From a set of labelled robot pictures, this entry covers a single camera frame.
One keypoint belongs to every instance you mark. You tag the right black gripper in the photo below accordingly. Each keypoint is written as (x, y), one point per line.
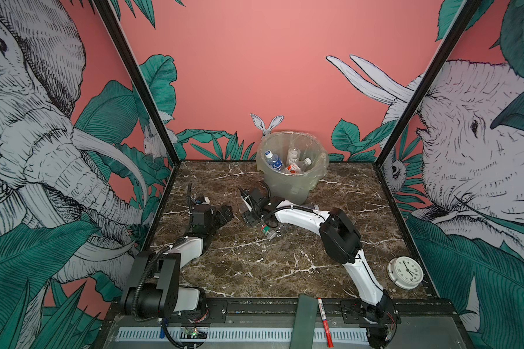
(249, 219)

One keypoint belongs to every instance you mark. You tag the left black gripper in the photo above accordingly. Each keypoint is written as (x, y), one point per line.
(226, 214)

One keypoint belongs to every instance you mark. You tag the green label clear bottle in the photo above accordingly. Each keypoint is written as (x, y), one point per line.
(269, 232)

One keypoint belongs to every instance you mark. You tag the blue label crushed bottle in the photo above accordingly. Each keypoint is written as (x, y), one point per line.
(273, 160)

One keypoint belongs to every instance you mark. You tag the red white label water bottle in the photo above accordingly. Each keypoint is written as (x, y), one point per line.
(299, 167)

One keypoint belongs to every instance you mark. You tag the yellow white label bottle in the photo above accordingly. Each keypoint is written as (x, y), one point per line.
(293, 155)

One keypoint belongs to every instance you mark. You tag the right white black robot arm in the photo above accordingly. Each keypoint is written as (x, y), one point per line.
(341, 240)

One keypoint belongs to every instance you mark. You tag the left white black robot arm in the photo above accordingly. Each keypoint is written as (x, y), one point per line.
(153, 289)

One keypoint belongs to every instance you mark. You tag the translucent green bin liner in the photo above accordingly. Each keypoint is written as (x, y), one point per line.
(291, 170)

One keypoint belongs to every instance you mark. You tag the grey mesh waste bin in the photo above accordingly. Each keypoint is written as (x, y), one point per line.
(288, 185)

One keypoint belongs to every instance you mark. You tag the green tape strip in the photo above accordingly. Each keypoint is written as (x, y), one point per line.
(304, 324)

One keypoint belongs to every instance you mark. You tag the red marker pen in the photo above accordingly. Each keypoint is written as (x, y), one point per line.
(325, 323)

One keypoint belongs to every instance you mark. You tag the white round clock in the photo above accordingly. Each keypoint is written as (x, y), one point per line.
(405, 272)

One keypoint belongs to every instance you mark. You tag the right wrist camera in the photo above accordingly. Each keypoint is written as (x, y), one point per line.
(246, 205)

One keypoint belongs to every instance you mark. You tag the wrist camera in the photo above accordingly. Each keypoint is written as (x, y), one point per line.
(246, 205)
(201, 200)

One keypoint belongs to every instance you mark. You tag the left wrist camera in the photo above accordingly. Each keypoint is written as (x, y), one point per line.
(201, 200)

